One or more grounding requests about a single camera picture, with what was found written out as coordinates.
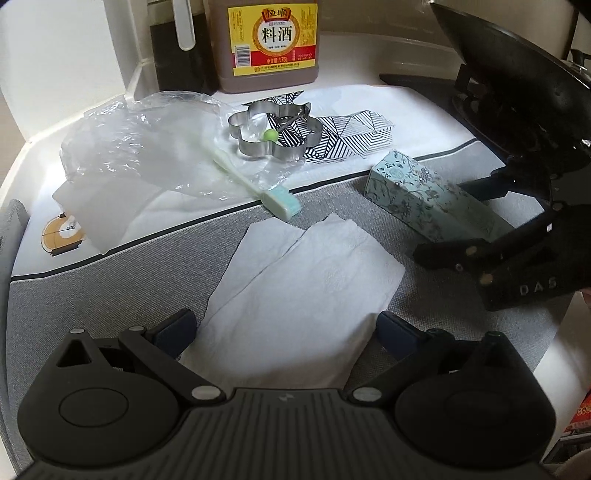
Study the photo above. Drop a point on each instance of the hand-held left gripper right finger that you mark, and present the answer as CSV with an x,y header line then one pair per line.
x,y
397,332

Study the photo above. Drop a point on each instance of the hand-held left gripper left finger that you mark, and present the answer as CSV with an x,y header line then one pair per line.
x,y
178,330

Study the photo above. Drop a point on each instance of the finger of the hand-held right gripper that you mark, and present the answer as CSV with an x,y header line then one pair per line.
x,y
521,182
443,256

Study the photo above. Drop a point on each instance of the teal floral paper box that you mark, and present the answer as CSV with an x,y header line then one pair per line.
x,y
406,184

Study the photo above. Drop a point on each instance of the white paper tissue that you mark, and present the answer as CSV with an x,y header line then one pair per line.
x,y
314,295
258,249

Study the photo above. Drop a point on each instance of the clear plastic bag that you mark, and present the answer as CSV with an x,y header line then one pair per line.
x,y
138,138

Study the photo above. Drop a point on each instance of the grey mat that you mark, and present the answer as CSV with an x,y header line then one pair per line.
x,y
115,286

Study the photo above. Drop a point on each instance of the white mat with black border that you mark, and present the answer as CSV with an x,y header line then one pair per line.
x,y
175,226

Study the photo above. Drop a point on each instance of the black wok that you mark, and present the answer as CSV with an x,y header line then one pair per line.
x,y
508,55

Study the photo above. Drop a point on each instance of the frosted plastic bag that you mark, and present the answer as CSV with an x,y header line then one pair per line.
x,y
101,217

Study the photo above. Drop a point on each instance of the geometric black white cloth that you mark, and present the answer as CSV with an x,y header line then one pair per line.
x,y
351,134

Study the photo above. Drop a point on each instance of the red printed box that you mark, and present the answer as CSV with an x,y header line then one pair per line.
x,y
581,410

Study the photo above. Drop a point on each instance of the mint green toothbrush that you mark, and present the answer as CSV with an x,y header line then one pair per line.
x,y
277,201

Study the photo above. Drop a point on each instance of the small green ball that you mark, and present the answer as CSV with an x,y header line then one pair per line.
x,y
269,134

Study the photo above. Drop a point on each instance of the dark sauce bottle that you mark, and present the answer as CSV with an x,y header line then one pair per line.
x,y
184,69

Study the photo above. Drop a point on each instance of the cooking wine jug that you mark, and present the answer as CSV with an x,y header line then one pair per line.
x,y
272,41

